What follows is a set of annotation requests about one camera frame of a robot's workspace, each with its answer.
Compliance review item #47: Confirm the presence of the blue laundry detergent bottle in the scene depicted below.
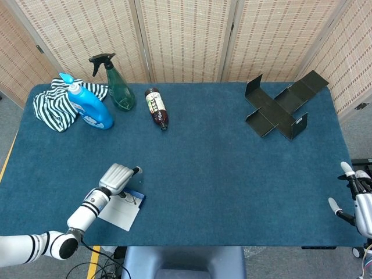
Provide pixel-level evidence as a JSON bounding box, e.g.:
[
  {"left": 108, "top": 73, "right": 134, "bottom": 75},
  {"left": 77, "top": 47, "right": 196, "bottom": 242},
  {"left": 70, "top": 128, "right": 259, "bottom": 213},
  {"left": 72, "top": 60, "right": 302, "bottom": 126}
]
[{"left": 59, "top": 72, "right": 115, "bottom": 130}]

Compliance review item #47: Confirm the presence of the brown plastic drink bottle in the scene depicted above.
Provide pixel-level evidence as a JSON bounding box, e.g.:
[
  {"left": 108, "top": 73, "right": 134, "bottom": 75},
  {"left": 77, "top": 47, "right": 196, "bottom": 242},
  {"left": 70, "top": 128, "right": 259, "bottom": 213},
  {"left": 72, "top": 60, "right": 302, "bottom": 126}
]
[{"left": 144, "top": 88, "right": 170, "bottom": 132}]

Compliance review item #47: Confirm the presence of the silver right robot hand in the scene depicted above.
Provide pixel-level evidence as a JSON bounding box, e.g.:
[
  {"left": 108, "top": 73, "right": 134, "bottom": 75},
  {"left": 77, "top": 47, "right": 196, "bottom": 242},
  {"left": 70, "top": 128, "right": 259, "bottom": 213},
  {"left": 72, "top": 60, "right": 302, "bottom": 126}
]
[{"left": 328, "top": 161, "right": 372, "bottom": 238}]

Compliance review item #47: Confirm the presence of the black unfolded cardboard box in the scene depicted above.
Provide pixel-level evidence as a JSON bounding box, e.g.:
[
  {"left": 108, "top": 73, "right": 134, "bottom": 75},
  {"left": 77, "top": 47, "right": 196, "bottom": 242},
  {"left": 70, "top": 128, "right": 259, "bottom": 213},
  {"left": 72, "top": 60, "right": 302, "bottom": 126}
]
[{"left": 244, "top": 70, "right": 330, "bottom": 141}]

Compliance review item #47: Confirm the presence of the green white striped cloth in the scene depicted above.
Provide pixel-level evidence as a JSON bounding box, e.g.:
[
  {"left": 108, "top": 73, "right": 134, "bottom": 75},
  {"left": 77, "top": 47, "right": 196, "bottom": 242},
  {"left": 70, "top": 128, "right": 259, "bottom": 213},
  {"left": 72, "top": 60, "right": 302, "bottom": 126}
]
[{"left": 32, "top": 77, "right": 109, "bottom": 133}]

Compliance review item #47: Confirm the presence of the green transparent spray bottle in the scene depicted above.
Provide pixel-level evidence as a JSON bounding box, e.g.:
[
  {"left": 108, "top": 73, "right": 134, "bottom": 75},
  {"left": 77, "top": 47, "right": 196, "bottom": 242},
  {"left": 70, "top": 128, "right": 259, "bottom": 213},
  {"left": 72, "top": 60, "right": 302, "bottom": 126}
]
[{"left": 88, "top": 53, "right": 136, "bottom": 112}]

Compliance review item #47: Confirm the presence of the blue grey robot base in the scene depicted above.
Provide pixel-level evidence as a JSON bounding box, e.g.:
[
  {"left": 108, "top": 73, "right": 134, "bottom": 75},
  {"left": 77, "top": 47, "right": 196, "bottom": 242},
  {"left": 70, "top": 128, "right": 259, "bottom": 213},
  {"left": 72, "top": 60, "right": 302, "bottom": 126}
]
[{"left": 121, "top": 246, "right": 248, "bottom": 279}]

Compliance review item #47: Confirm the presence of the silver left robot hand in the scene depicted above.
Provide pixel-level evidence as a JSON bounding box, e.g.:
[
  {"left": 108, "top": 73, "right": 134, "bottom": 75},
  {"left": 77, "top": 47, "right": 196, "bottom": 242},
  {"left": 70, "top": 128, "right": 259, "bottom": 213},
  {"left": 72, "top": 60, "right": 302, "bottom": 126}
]
[{"left": 98, "top": 163, "right": 143, "bottom": 196}]

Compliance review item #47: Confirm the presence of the blue carpet table cover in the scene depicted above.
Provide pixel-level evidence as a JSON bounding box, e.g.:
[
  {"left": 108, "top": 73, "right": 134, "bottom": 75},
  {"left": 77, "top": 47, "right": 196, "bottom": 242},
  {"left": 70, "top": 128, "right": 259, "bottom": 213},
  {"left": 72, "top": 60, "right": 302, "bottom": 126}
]
[{"left": 0, "top": 83, "right": 366, "bottom": 248}]

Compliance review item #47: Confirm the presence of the woven bamboo folding screen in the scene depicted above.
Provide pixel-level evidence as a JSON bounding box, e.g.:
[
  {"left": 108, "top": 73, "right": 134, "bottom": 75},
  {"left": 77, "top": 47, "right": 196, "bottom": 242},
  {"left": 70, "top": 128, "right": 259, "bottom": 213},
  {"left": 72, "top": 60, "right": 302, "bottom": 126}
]
[{"left": 0, "top": 0, "right": 372, "bottom": 123}]

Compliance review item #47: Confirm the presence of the blue folding glasses case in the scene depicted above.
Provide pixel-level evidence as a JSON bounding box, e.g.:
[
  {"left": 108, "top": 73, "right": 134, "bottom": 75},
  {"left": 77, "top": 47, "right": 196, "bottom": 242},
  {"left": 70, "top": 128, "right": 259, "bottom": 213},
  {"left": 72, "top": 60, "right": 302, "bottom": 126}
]
[{"left": 97, "top": 188, "right": 147, "bottom": 233}]

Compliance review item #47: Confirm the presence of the black floor cable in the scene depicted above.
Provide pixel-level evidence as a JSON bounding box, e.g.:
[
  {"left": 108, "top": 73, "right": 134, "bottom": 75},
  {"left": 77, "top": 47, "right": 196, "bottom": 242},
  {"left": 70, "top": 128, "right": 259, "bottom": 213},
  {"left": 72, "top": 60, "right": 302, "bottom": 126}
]
[{"left": 65, "top": 238, "right": 126, "bottom": 279}]

